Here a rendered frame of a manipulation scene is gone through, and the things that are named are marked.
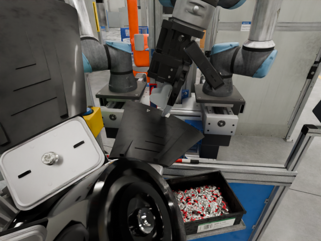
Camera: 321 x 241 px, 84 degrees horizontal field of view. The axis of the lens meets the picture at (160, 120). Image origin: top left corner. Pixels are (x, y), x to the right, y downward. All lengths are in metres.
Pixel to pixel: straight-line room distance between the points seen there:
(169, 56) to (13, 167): 0.31
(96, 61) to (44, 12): 0.55
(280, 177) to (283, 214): 1.04
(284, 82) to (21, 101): 2.32
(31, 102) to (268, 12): 0.75
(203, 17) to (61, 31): 0.24
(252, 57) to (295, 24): 1.46
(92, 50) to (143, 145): 0.62
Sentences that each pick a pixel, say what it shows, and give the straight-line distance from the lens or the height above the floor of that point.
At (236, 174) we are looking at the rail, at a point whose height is 0.83.
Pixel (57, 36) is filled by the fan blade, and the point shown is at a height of 1.35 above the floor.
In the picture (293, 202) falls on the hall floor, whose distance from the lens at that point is 2.01.
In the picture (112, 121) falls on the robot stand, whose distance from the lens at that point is 0.87.
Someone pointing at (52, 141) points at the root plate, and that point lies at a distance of 0.22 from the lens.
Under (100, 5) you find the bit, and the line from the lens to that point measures 0.19.
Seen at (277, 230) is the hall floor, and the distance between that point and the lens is 1.78.
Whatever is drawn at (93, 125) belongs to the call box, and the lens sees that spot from 0.68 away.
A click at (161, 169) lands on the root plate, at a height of 1.17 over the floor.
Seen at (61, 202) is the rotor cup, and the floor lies 1.24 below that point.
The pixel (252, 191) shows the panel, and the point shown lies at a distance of 0.93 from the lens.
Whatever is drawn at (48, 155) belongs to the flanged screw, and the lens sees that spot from 0.20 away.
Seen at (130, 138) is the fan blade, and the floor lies 1.17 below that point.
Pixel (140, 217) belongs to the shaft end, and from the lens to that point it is 0.17.
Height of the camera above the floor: 1.38
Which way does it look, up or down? 31 degrees down
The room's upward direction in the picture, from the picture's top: straight up
